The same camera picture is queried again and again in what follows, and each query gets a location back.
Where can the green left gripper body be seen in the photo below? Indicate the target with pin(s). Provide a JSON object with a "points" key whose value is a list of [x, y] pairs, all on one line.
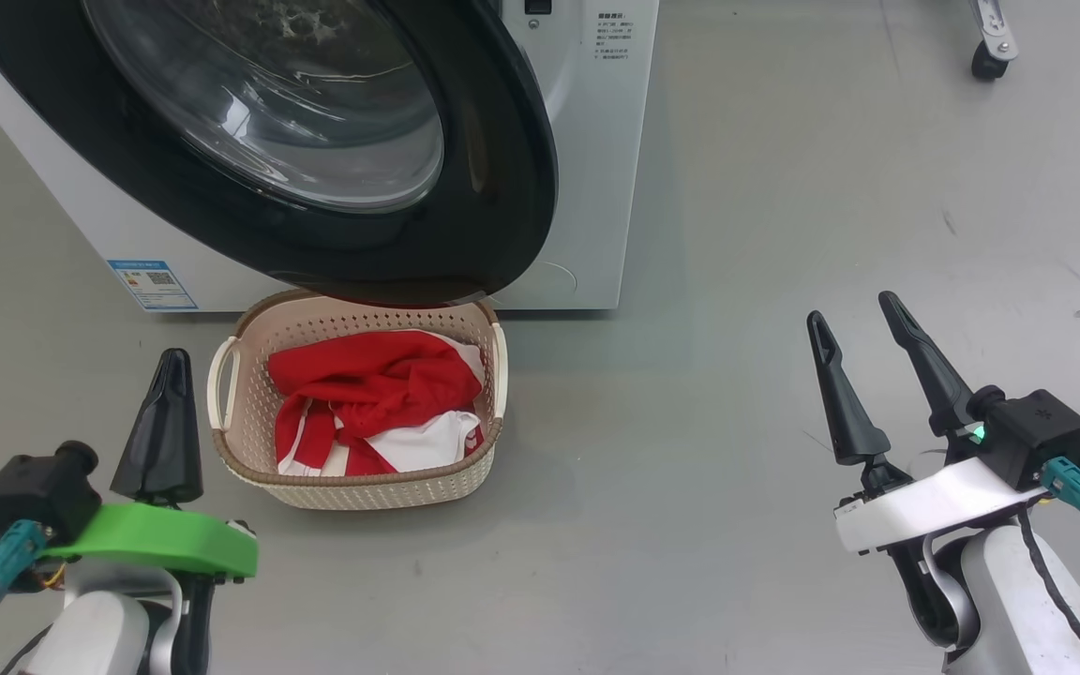
{"points": [[156, 539]]}

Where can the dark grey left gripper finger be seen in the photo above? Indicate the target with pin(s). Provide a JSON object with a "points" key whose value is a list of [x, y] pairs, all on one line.
{"points": [[187, 459], [146, 459]]}

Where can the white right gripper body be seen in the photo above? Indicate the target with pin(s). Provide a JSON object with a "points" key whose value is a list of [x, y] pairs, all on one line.
{"points": [[924, 502]]}

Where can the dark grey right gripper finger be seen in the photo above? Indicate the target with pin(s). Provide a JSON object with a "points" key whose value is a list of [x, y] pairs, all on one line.
{"points": [[854, 427], [938, 389]]}

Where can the black round glass washer door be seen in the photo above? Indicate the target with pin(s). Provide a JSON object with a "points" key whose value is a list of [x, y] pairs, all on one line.
{"points": [[502, 187]]}

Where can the cream perforated laundry basket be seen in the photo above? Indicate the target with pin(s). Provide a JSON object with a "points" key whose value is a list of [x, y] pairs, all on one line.
{"points": [[362, 489]]}

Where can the white front-load washing machine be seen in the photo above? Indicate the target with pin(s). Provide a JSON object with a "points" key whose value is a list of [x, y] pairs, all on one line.
{"points": [[596, 187]]}

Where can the blue energy label sticker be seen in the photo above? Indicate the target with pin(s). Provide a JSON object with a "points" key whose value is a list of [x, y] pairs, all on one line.
{"points": [[153, 285]]}

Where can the black caster wheel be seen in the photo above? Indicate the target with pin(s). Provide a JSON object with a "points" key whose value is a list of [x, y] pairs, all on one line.
{"points": [[988, 64]]}

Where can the round white drain filter cover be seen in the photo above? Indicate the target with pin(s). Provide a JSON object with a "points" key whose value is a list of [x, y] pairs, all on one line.
{"points": [[554, 284]]}

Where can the silver metal rack leg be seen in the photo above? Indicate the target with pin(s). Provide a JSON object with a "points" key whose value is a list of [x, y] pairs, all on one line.
{"points": [[995, 28]]}

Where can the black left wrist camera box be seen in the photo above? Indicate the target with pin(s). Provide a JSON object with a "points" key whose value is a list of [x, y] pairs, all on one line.
{"points": [[38, 492]]}

